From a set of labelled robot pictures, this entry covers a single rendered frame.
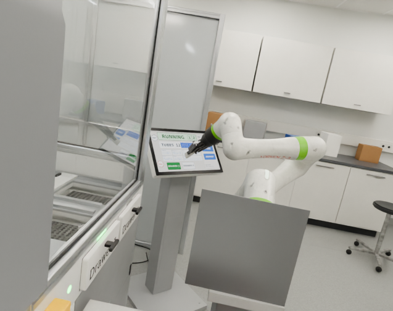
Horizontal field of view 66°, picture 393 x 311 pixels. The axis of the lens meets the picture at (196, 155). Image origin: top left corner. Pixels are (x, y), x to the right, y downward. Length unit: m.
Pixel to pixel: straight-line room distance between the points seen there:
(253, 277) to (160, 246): 1.04
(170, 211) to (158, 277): 0.49
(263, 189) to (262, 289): 0.37
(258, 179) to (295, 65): 3.07
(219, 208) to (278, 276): 0.33
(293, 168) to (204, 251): 0.71
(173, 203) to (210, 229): 0.93
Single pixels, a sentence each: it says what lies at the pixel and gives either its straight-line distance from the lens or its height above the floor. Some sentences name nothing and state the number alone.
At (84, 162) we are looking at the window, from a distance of 0.89.
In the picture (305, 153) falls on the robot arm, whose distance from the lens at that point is 1.53.
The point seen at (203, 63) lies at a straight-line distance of 2.52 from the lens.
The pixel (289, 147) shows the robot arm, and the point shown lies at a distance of 1.48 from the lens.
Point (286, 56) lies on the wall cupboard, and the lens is 4.22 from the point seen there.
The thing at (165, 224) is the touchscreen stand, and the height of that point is 0.58.
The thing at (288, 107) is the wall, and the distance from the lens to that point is 4.57.
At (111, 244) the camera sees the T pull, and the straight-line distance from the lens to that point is 1.12.
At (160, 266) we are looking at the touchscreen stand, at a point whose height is 0.26.
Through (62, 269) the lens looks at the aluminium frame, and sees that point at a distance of 0.89.
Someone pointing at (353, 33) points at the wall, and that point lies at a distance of 4.85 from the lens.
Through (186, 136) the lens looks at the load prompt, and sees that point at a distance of 1.98.
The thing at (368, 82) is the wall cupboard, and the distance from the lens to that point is 4.49.
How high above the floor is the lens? 1.48
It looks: 12 degrees down
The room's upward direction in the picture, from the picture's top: 10 degrees clockwise
